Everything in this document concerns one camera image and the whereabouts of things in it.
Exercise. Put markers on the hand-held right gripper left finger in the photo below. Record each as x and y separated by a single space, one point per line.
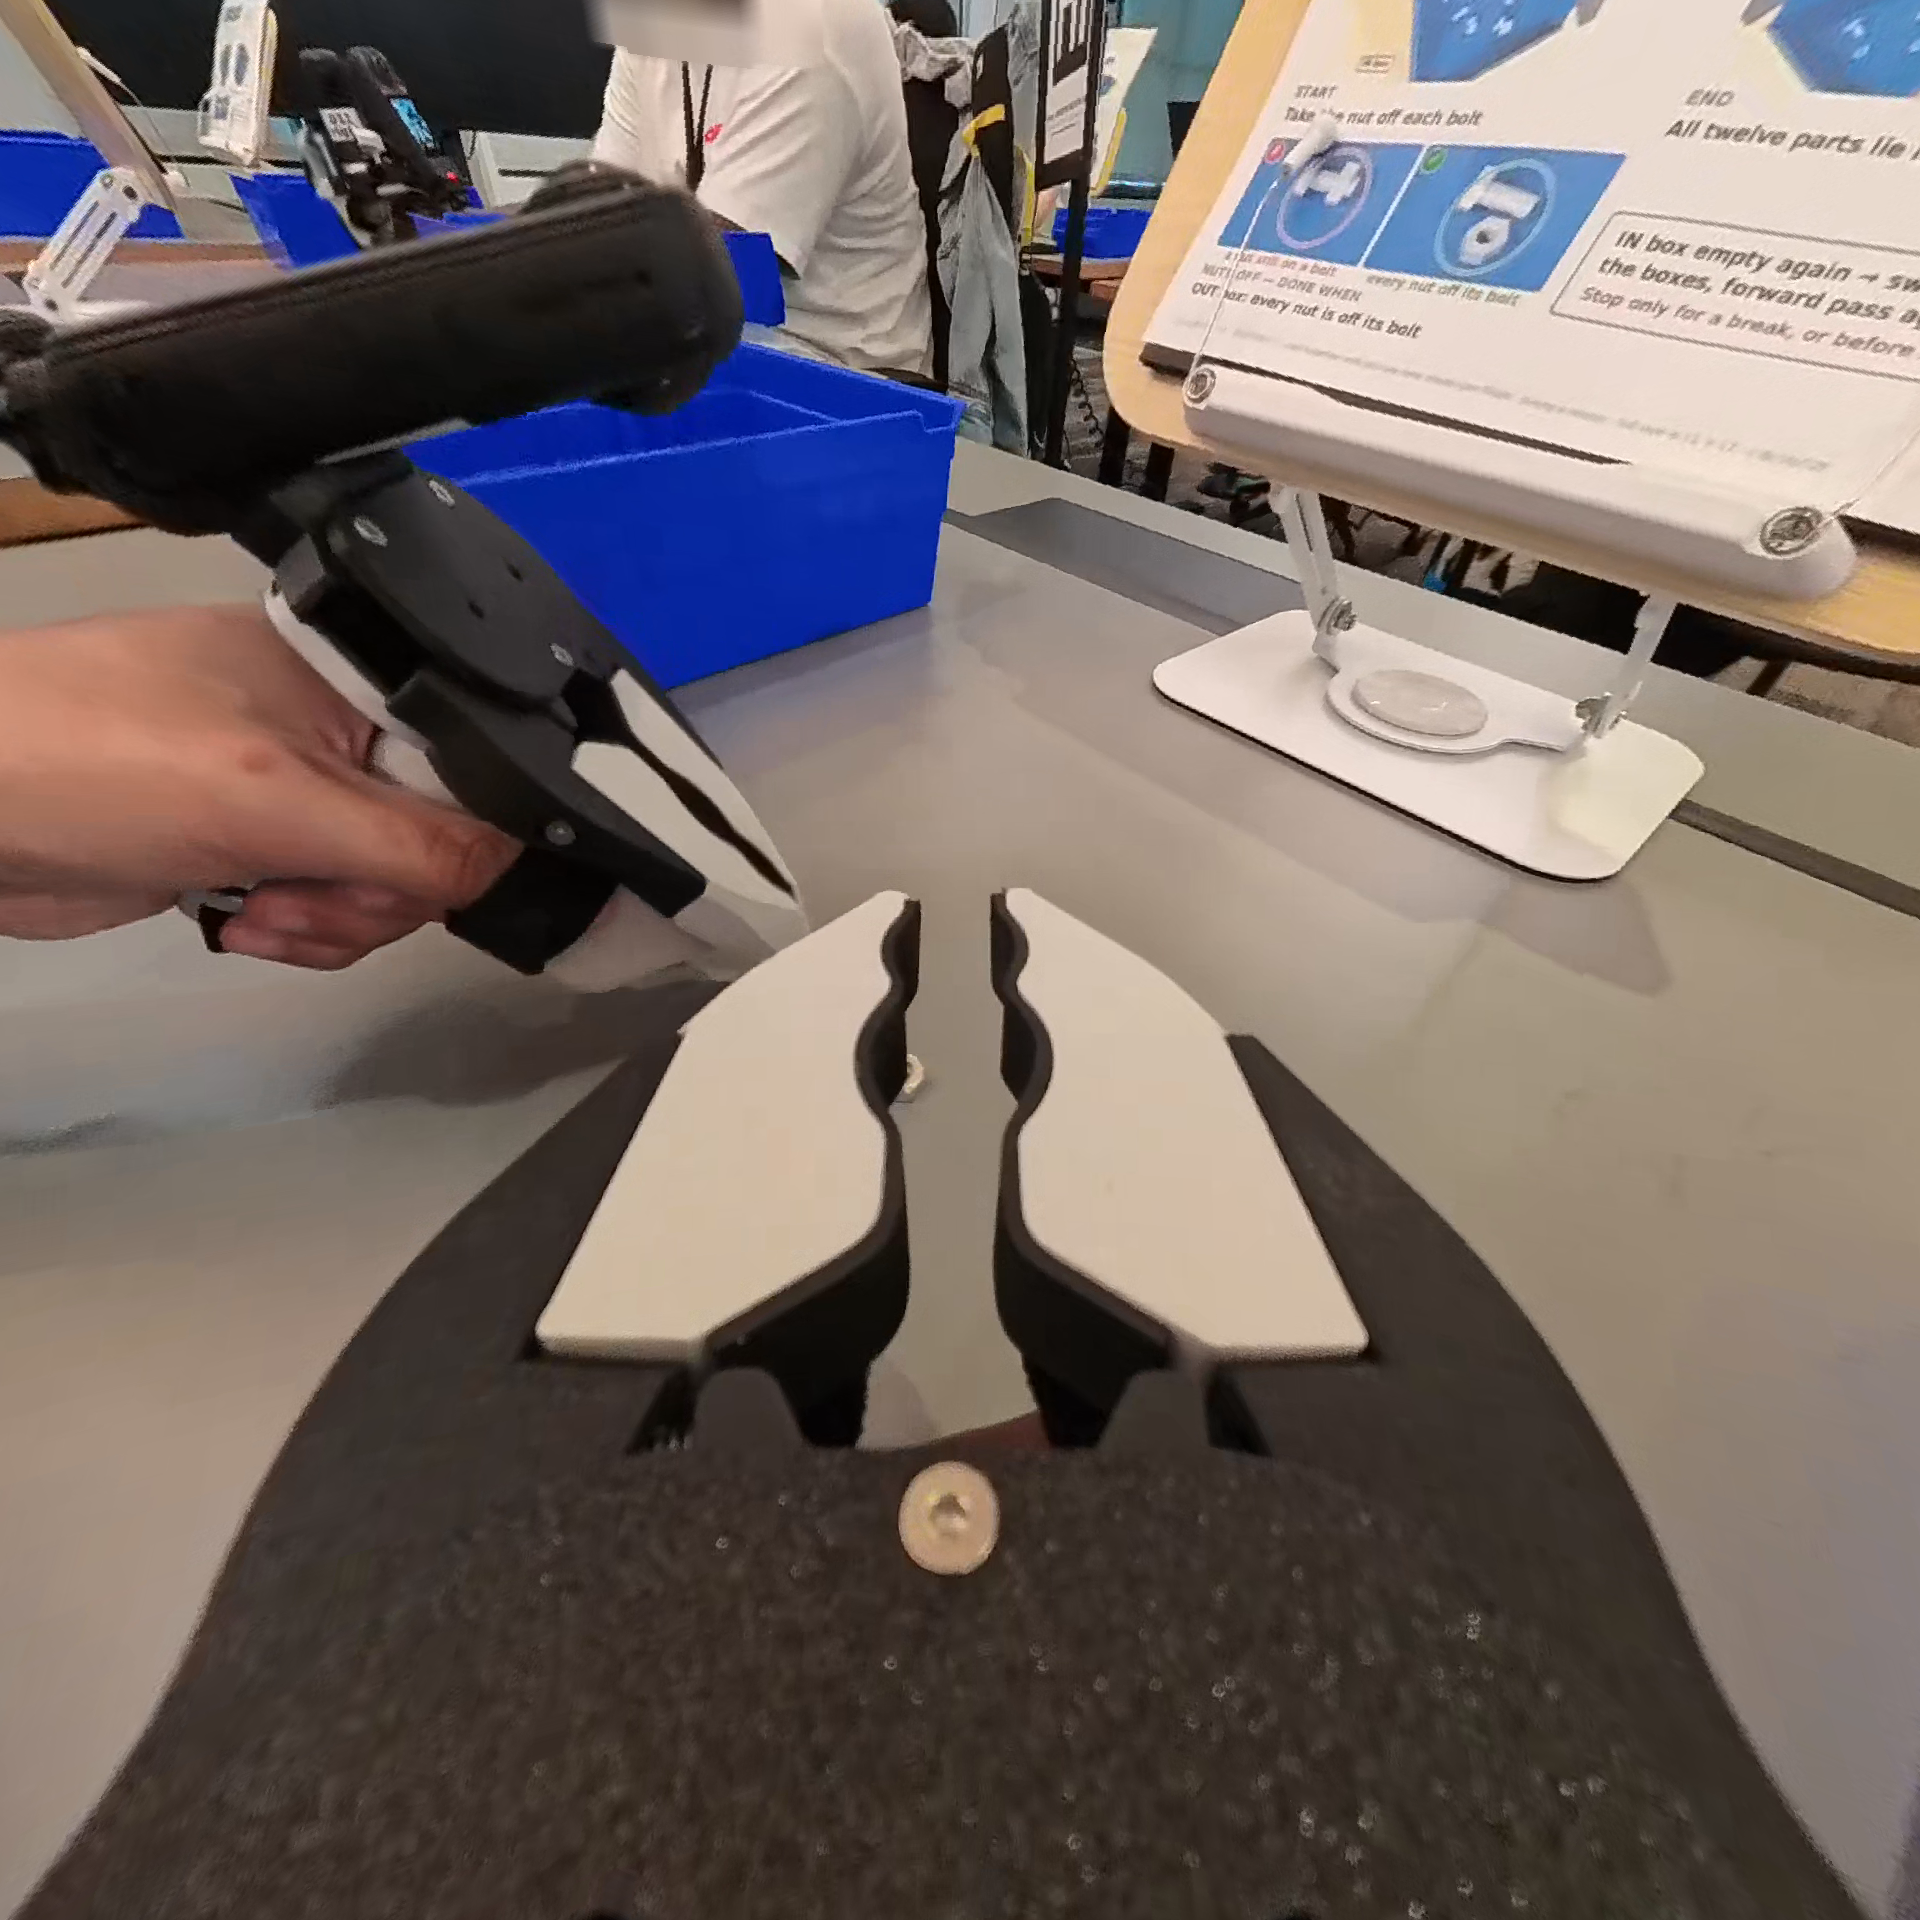
720 1186

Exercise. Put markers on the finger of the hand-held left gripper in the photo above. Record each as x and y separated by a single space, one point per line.
706 796
646 826

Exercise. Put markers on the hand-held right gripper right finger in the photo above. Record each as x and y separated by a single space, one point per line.
1187 1186

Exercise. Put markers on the silver hex nut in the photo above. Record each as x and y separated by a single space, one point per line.
912 1072

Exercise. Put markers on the blue plastic bin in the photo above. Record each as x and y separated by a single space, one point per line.
77 180
301 216
750 510

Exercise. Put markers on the grey desk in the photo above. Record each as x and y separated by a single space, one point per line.
1561 1080

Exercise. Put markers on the person's left hand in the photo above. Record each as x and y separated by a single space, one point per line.
180 780

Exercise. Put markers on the white document stand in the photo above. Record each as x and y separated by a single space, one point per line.
235 77
1410 751

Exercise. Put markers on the denim jacket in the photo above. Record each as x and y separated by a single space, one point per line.
977 241

